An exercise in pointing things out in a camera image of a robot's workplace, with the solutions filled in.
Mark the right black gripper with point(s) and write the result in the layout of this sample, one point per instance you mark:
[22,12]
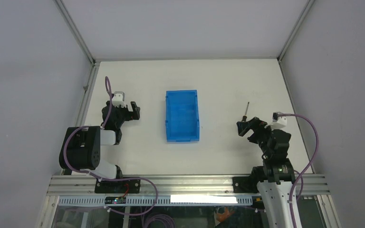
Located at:
[244,127]

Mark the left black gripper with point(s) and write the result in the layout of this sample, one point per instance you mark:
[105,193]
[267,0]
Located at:
[129,114]

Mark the black screwdriver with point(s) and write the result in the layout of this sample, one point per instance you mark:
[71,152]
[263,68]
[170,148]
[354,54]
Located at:
[246,111]

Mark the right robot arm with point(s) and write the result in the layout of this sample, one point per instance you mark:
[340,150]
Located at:
[275,179]

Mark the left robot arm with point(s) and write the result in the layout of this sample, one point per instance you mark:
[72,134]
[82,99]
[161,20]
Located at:
[81,149]

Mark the blue plastic bin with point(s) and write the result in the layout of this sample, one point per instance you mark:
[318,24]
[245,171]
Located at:
[182,121]

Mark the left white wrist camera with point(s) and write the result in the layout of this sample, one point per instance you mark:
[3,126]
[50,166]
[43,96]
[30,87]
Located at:
[118,99]

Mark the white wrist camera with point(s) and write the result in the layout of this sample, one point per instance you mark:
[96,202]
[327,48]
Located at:
[118,99]
[279,121]

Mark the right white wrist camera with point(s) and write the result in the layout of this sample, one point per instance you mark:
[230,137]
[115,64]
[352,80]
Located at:
[279,121]

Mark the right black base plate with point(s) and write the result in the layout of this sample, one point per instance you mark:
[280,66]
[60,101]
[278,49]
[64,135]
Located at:
[247,184]

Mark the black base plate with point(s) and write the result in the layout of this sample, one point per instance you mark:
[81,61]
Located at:
[117,187]
[247,184]

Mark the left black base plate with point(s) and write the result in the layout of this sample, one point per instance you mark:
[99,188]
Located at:
[117,187]

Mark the aluminium frame rail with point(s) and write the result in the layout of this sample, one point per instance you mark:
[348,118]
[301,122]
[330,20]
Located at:
[164,185]

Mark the white slotted cable duct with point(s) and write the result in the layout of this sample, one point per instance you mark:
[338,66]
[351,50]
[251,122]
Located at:
[146,201]

